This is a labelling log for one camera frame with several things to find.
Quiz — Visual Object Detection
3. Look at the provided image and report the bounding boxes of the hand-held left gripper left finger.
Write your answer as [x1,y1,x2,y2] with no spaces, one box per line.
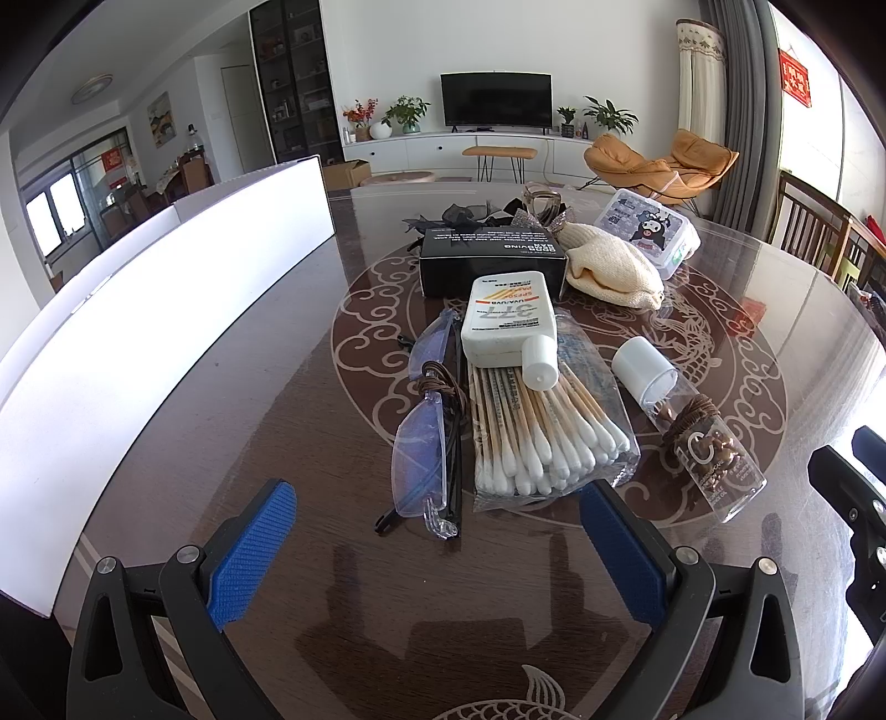
[65,479,298,720]

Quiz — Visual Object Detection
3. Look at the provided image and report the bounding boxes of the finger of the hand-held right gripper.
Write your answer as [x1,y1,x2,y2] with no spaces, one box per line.
[808,446,886,624]
[853,425,886,479]

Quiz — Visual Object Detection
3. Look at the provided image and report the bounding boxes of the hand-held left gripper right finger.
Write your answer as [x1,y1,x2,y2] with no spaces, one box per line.
[580,479,807,720]

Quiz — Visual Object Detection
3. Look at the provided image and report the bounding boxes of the clear bottle with white cap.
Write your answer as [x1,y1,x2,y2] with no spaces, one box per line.
[612,337,768,525]

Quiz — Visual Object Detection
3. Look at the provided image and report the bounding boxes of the bag of cotton swabs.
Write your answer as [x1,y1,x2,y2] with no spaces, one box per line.
[463,308,641,513]

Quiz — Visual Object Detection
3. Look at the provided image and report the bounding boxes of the clear lens glasses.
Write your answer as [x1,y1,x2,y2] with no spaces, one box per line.
[374,308,466,544]

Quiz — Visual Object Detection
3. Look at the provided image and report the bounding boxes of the white sunscreen bottle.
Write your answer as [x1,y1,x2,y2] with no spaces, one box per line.
[460,273,558,390]

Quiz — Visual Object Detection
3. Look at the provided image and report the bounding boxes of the cream knitted cloth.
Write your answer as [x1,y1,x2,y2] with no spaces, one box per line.
[555,222,669,309]

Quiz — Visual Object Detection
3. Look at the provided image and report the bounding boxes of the cartoon print plastic box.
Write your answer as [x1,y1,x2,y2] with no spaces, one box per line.
[591,188,702,281]

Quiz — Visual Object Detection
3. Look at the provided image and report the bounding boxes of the black rectangular box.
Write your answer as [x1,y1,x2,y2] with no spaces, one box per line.
[419,225,570,300]

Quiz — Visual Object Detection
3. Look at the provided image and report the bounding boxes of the dark wooden chair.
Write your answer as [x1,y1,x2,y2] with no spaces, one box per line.
[768,169,886,292]

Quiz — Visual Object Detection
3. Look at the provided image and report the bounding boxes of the rhinestone bow clip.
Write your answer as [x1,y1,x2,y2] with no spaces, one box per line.
[485,199,575,233]

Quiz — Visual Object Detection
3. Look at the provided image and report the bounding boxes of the clear hair claw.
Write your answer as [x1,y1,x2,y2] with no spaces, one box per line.
[522,181,567,219]

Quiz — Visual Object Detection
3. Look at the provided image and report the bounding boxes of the grey curtain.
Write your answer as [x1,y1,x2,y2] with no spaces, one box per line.
[699,0,780,243]

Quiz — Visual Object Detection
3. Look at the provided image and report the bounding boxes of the wooden dining table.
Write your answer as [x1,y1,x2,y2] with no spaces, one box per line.
[153,148,212,202]

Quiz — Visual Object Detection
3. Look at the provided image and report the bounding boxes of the orange lounge chair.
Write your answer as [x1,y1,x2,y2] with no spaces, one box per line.
[583,129,740,209]

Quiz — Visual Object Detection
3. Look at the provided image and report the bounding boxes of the brown cardboard box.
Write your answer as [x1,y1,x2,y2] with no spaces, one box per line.
[322,159,373,191]

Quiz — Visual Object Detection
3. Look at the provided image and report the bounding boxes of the beige patterned curtain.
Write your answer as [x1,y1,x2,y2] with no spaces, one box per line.
[674,19,729,150]

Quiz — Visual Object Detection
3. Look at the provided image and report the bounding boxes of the wooden bench with metal legs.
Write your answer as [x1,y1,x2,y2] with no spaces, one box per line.
[462,145,539,184]

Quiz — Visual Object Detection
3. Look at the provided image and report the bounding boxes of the large leafy potted plant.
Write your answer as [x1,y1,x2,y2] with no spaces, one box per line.
[581,95,639,136]

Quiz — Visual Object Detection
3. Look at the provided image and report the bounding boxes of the white television cabinet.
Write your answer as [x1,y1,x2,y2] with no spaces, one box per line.
[341,130,603,184]

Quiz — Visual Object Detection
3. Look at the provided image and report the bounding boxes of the white door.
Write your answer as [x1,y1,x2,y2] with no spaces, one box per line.
[221,64,260,174]

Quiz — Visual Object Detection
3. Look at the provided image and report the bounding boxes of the orange flower bouquet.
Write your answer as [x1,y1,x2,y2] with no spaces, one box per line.
[344,99,382,143]

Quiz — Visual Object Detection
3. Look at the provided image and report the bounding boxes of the green potted plant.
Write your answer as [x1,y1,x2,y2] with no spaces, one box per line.
[380,95,430,134]

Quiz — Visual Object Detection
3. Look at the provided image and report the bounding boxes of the black glass display cabinet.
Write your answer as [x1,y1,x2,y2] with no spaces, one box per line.
[249,0,343,166]

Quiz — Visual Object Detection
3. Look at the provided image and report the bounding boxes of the black television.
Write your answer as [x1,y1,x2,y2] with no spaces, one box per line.
[441,71,553,130]

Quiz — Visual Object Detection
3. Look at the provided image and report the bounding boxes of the brown hair tie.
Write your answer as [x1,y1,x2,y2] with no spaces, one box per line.
[661,393,724,448]
[419,360,472,416]

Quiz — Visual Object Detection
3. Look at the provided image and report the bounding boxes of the red wall decoration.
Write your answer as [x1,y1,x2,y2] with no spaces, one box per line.
[779,48,812,108]

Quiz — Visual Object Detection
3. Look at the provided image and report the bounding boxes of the framed wall painting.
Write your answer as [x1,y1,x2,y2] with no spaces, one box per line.
[147,91,174,148]

